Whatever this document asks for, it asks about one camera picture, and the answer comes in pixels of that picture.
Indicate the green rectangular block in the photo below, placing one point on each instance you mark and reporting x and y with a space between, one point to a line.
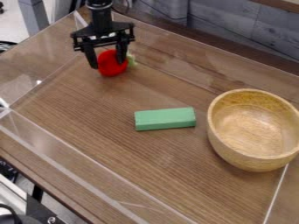
160 119

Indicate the wooden bowl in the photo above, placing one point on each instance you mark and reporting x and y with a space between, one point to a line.
252 127

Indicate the black clamp bracket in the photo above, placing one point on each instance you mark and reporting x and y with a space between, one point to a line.
19 213

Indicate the clear acrylic tray wall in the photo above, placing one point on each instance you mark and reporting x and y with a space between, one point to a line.
68 133

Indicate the grey table leg post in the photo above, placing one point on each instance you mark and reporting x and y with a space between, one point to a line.
33 15

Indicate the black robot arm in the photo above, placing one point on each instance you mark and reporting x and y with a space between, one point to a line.
100 12

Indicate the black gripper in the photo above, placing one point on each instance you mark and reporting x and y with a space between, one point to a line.
87 38

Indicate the red plush fruit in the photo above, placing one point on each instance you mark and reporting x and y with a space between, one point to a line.
108 66

